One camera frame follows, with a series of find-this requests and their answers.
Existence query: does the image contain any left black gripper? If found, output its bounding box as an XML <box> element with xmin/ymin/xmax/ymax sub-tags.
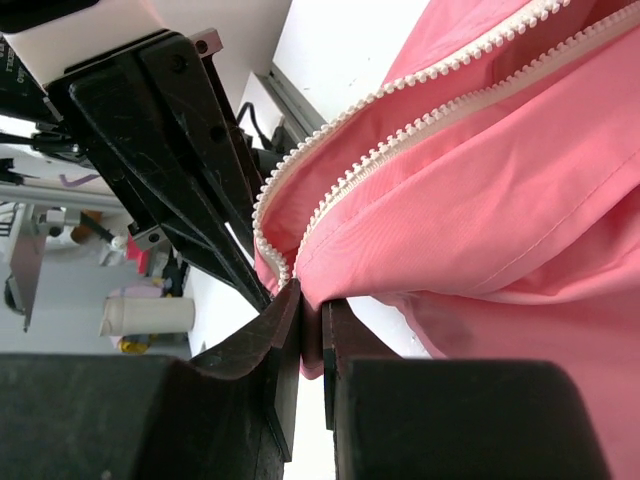
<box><xmin>1</xmin><ymin>1</ymin><xmax>270</xmax><ymax>311</ymax></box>

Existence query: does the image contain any white cylindrical roll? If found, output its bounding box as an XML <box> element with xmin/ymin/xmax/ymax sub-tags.
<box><xmin>99</xmin><ymin>297</ymin><xmax>195</xmax><ymax>336</ymax></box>

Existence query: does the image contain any pink hooded zip jacket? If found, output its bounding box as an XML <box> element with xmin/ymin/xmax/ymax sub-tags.
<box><xmin>253</xmin><ymin>1</ymin><xmax>639</xmax><ymax>479</ymax></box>

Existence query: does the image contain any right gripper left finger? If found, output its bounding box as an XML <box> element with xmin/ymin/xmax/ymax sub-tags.
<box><xmin>1</xmin><ymin>280</ymin><xmax>301</xmax><ymax>479</ymax></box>

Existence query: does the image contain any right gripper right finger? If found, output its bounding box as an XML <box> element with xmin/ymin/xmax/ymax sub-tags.
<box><xmin>322</xmin><ymin>300</ymin><xmax>610</xmax><ymax>479</ymax></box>

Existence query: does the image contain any aluminium table frame rail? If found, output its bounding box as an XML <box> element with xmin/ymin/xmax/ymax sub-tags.
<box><xmin>252</xmin><ymin>63</ymin><xmax>326</xmax><ymax>142</ymax></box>

